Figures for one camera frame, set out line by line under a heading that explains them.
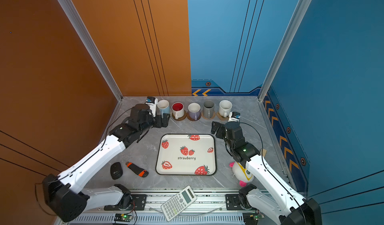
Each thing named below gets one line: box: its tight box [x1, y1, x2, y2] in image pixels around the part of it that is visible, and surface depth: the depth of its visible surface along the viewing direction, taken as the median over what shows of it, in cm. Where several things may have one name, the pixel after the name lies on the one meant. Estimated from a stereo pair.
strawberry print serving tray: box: [155, 133, 217, 176], surface depth 92 cm
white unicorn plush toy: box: [229, 161, 254, 187], surface depth 77 cm
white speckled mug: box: [219, 99, 233, 118], surface depth 105 cm
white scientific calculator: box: [160, 185, 198, 222], surface depth 74 cm
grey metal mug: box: [203, 100, 215, 119], surface depth 102 cm
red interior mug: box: [171, 102, 185, 120], surface depth 105 cm
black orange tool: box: [125, 161, 149, 178], surface depth 85 cm
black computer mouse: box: [110, 162, 123, 180], surface depth 82 cm
